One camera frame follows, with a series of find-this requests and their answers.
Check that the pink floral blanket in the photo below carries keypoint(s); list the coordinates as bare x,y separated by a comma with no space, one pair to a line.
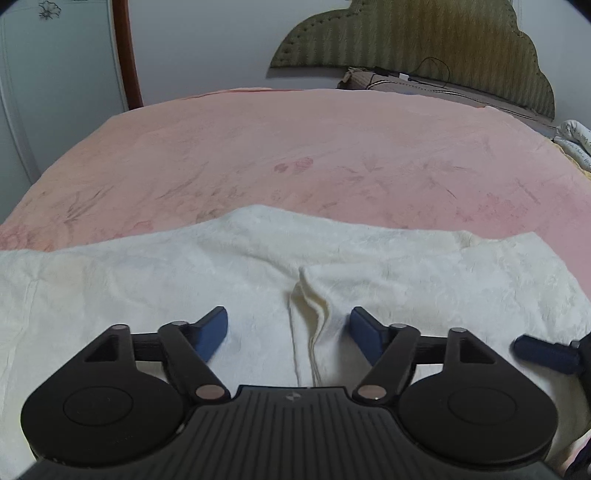
295,138

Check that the white flower-print wardrobe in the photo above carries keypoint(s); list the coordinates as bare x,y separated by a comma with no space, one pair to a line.
60,92

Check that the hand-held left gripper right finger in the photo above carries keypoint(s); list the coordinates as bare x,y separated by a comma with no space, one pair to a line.
367,335

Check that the green striped headboard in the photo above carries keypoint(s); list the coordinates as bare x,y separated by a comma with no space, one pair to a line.
415,32

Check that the white pants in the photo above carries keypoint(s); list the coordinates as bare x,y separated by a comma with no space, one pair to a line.
138,286

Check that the brown wooden frame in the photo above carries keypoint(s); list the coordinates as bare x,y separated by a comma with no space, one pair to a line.
128,55

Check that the brown grey pillow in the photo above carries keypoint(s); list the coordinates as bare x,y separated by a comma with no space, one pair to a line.
452,92

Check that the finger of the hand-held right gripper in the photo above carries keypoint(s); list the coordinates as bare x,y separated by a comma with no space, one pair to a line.
545,354

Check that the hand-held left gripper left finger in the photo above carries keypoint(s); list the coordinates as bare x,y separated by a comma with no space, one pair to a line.
210,330

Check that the white printed cloth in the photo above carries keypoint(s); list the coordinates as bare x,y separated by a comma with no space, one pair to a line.
575,136

